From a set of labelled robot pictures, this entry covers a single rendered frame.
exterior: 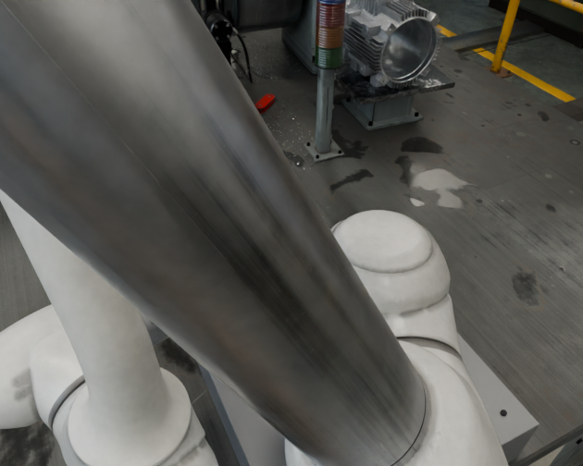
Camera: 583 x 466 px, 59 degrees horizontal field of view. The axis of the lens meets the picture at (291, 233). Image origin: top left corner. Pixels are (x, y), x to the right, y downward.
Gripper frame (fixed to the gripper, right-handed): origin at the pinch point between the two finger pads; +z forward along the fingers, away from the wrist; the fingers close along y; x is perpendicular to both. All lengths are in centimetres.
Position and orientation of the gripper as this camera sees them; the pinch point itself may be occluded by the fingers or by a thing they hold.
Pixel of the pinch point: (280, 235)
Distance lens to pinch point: 74.9
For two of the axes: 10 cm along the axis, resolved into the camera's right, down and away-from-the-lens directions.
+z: 7.2, -3.9, 5.7
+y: -4.5, -8.9, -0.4
